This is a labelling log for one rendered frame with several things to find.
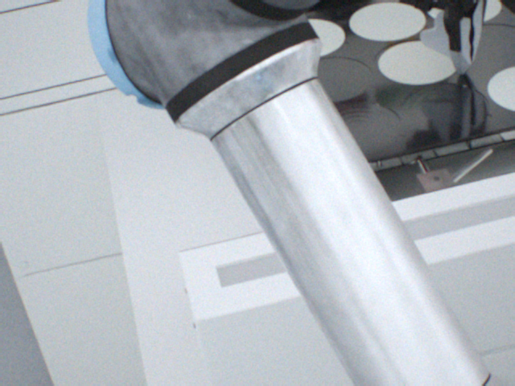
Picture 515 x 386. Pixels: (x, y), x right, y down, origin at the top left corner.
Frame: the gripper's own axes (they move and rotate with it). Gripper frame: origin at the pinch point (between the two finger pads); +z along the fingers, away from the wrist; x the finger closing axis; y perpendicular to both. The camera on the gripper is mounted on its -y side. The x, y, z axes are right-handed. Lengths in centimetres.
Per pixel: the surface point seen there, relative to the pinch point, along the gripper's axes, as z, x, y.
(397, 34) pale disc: 1.5, -4.8, 12.4
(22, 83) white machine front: 5, 21, 57
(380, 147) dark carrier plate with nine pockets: 1.6, 17.4, 2.6
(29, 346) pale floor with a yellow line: 91, 10, 98
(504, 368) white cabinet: 12.8, 31.4, -19.3
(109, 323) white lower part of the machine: 54, 20, 55
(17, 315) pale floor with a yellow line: 91, 4, 107
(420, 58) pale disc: 1.4, -0.9, 7.0
